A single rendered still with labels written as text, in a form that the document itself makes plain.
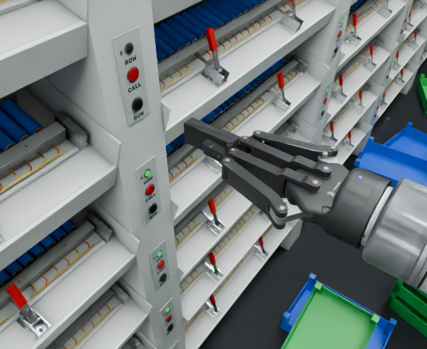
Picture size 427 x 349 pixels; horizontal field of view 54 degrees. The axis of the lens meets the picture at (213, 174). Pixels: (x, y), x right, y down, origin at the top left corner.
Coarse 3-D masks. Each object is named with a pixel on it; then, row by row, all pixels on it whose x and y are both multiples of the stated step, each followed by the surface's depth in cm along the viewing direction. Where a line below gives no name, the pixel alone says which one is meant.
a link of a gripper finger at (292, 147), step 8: (256, 136) 48; (264, 136) 48; (272, 136) 48; (280, 136) 48; (272, 144) 48; (280, 144) 48; (288, 144) 47; (296, 144) 47; (304, 144) 47; (312, 144) 47; (288, 152) 48; (296, 152) 48; (304, 152) 47; (312, 152) 47; (320, 152) 46; (328, 152) 46; (336, 152) 46; (312, 160) 47
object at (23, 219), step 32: (32, 96) 60; (64, 96) 55; (96, 128) 54; (32, 160) 54; (96, 160) 56; (32, 192) 51; (64, 192) 52; (96, 192) 57; (0, 224) 48; (32, 224) 49; (0, 256) 47
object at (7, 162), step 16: (48, 128) 54; (64, 128) 55; (16, 144) 52; (32, 144) 52; (48, 144) 54; (0, 160) 50; (16, 160) 51; (48, 160) 53; (0, 176) 50; (16, 176) 51; (0, 192) 49
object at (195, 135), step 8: (184, 128) 50; (192, 128) 49; (200, 128) 49; (184, 136) 51; (192, 136) 50; (200, 136) 49; (208, 136) 48; (216, 136) 48; (224, 136) 48; (192, 144) 51; (200, 144) 50; (224, 144) 47
